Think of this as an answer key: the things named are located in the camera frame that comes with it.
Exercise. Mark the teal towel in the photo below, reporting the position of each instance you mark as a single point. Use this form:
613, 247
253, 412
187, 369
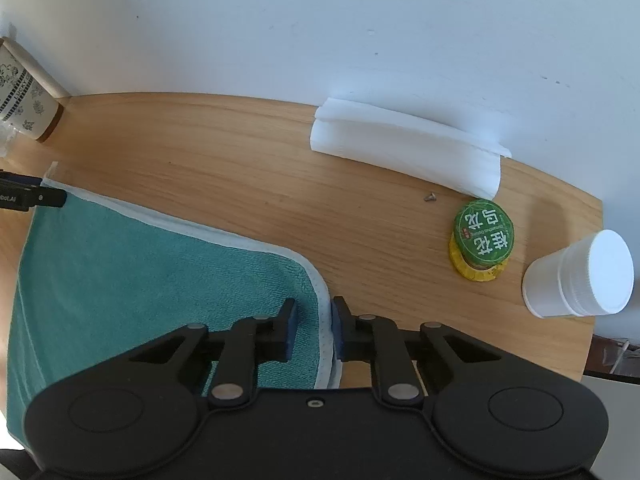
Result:
150, 270

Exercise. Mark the white tissue pack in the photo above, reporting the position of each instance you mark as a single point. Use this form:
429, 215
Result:
400, 145

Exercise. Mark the white plastic bottle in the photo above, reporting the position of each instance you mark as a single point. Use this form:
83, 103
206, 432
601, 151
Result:
565, 280

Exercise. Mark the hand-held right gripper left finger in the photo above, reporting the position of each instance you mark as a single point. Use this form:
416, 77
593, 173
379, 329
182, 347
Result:
289, 335

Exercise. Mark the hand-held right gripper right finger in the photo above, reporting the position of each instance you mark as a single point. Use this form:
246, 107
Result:
339, 335

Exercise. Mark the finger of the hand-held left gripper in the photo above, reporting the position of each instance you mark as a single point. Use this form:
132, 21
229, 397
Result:
20, 177
50, 198

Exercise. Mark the white tumbler with red lid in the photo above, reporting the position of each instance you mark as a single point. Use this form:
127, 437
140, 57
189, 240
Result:
30, 105

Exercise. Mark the small green bottle yellow cap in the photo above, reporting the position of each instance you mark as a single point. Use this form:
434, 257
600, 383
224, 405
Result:
482, 232

